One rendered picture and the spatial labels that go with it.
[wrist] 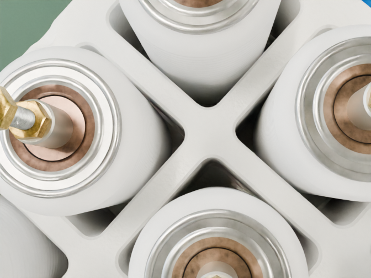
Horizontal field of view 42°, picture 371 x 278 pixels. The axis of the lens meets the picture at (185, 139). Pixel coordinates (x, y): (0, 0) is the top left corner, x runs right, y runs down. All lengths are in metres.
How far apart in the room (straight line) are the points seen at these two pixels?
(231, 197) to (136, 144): 0.06
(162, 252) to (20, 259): 0.10
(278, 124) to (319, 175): 0.03
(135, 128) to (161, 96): 0.07
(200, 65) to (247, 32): 0.04
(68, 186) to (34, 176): 0.02
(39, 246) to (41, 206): 0.09
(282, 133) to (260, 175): 0.07
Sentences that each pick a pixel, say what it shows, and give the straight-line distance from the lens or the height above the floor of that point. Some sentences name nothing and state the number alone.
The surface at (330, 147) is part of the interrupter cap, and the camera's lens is 0.26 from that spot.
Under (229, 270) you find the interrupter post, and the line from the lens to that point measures 0.25.
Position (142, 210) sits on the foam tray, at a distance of 0.33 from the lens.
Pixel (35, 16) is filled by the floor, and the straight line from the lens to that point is 0.57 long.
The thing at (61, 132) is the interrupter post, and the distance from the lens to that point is 0.25.
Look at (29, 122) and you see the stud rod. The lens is 0.23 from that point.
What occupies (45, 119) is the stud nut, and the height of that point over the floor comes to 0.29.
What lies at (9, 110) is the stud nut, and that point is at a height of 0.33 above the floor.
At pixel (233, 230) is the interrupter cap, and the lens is 0.25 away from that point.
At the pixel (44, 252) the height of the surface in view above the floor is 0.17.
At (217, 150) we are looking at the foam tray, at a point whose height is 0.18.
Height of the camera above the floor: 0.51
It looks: 84 degrees down
